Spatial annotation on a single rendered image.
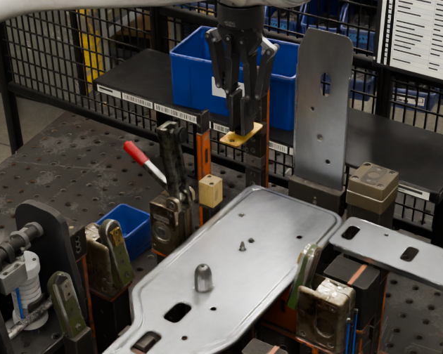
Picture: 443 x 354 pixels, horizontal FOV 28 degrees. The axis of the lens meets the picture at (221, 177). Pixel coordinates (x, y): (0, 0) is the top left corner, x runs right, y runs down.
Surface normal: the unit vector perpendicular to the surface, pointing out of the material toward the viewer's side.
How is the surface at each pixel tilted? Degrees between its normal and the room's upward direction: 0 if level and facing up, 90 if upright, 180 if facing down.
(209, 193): 90
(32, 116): 0
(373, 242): 0
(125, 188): 0
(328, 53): 90
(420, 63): 90
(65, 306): 78
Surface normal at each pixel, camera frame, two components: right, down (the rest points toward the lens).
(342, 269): -0.01, -0.83
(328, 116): -0.56, 0.47
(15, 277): 0.83, 0.30
